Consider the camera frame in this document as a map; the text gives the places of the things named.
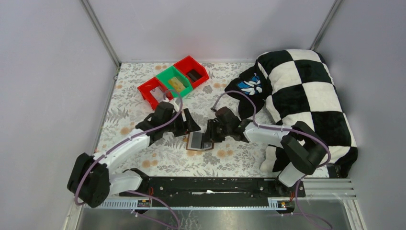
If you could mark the silver card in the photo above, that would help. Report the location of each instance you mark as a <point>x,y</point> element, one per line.
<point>158,94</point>

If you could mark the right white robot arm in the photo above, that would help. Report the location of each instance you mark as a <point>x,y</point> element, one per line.
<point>303,147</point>

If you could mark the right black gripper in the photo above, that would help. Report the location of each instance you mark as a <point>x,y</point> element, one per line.
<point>214,132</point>

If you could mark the black item in red bin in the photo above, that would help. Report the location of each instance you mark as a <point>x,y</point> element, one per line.
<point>193,75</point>

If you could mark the brown leather card holder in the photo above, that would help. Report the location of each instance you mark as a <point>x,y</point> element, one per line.
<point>195,142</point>

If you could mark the green bin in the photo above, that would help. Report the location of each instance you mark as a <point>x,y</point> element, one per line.
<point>171,72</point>

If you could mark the red bin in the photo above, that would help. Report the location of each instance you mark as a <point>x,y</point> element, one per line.
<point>188,63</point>
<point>150,84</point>

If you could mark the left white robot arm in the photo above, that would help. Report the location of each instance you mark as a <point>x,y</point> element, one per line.
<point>92,178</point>

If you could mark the black cap with blue logo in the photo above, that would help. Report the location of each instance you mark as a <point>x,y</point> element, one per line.
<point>251,89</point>

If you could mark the red bin near left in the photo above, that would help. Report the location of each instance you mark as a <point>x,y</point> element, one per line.
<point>150,84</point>

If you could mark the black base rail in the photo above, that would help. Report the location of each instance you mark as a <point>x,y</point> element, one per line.
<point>214,191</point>

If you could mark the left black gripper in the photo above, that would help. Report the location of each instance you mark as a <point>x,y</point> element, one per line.
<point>183,123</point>

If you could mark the red bin far right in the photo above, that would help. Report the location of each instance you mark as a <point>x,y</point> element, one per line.
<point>188,63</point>

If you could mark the yellow card in green bin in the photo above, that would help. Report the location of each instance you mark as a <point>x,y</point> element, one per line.
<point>176,84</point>

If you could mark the aluminium frame rails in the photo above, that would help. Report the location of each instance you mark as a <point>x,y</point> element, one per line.
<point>309,189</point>

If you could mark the floral table cloth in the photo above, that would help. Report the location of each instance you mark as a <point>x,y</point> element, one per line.
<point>169,155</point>

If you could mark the checkered black white pillow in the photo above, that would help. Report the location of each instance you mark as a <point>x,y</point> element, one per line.
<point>297,86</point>

